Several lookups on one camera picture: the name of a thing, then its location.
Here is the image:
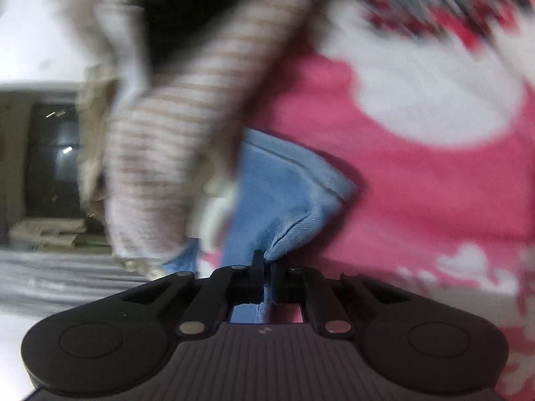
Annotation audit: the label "black garment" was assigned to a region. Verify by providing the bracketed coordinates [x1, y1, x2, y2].
[121, 0, 285, 68]

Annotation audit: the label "grey curtain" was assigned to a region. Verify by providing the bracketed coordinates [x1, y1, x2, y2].
[0, 248, 151, 307]

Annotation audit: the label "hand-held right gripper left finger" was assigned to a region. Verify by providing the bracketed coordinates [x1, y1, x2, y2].
[121, 251, 267, 339]

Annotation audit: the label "pink floral blanket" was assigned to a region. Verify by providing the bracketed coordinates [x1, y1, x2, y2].
[196, 0, 535, 401]

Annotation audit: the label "blue jeans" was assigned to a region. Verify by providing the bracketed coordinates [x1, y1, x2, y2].
[161, 129, 358, 324]

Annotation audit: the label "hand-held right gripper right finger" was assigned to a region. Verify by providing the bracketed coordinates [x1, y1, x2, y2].
[271, 260, 414, 339]

